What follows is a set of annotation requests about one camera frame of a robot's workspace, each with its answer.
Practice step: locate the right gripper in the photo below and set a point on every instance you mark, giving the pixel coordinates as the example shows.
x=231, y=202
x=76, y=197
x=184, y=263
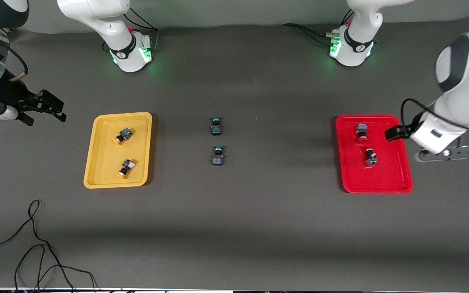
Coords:
x=7, y=95

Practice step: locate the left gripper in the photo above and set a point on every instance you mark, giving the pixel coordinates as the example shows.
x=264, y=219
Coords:
x=397, y=132

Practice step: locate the red push button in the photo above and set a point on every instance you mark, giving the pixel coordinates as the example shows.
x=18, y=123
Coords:
x=362, y=131
x=371, y=157

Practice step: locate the yellow push button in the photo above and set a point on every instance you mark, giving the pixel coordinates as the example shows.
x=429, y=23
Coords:
x=126, y=168
x=123, y=136

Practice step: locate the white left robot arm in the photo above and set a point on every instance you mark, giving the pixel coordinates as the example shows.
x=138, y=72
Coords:
x=466, y=81

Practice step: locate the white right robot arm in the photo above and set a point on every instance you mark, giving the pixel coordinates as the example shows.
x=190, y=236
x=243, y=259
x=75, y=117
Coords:
x=108, y=24

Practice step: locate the red plastic tray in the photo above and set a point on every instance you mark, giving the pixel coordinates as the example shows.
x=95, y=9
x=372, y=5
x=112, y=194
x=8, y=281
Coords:
x=389, y=171

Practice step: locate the yellow plastic tray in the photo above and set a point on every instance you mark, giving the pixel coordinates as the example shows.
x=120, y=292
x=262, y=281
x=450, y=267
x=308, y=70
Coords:
x=108, y=162

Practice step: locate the green push button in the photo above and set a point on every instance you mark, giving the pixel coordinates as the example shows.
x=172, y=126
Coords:
x=217, y=156
x=216, y=127

